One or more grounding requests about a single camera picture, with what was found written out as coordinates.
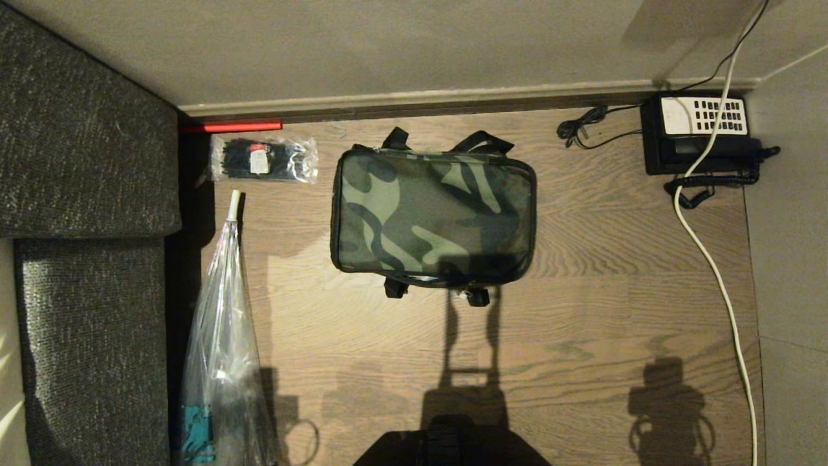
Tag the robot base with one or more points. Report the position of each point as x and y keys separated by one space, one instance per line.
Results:
x=453 y=446

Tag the camouflage fabric bag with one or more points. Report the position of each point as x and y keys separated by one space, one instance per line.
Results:
x=433 y=213

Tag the red strip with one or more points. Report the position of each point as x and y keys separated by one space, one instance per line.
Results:
x=239 y=127

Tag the clear plastic umbrella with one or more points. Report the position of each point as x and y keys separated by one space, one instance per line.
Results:
x=223 y=336

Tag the black desk telephone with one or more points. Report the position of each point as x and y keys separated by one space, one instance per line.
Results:
x=673 y=145

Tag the grey sofa seat cushion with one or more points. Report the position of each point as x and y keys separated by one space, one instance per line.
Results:
x=90 y=349

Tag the large grey sofa cushion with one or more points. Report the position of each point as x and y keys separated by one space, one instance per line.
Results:
x=77 y=142

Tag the cream sofa panel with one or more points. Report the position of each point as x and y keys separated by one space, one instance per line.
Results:
x=10 y=362

